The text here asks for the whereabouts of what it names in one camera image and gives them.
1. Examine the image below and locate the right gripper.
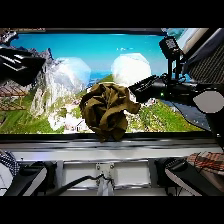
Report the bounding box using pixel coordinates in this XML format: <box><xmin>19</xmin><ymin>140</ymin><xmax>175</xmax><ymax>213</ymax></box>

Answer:
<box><xmin>142</xmin><ymin>75</ymin><xmax>171</xmax><ymax>102</ymax></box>

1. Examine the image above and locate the olive brown shirt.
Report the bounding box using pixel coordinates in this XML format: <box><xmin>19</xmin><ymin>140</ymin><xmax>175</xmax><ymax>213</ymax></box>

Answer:
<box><xmin>79</xmin><ymin>82</ymin><xmax>141</xmax><ymax>143</ymax></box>

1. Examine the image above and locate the red brown checked garment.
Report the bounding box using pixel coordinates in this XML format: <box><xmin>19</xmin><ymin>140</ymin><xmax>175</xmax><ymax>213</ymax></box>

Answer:
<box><xmin>186</xmin><ymin>151</ymin><xmax>224</xmax><ymax>176</ymax></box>

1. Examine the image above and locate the black white checked garment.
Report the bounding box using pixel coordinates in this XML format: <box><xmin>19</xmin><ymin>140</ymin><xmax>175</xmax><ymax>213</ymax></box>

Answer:
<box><xmin>0</xmin><ymin>149</ymin><xmax>21</xmax><ymax>177</ymax></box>

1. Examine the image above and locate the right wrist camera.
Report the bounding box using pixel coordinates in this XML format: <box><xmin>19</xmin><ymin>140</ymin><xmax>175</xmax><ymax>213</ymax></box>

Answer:
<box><xmin>158</xmin><ymin>35</ymin><xmax>185</xmax><ymax>80</ymax></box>

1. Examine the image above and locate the silver frame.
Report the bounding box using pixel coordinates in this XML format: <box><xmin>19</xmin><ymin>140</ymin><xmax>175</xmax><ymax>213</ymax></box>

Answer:
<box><xmin>0</xmin><ymin>133</ymin><xmax>224</xmax><ymax>197</ymax></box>

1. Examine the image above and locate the black cable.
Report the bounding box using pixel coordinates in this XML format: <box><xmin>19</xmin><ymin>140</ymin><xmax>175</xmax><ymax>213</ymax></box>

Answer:
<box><xmin>49</xmin><ymin>174</ymin><xmax>115</xmax><ymax>197</ymax></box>

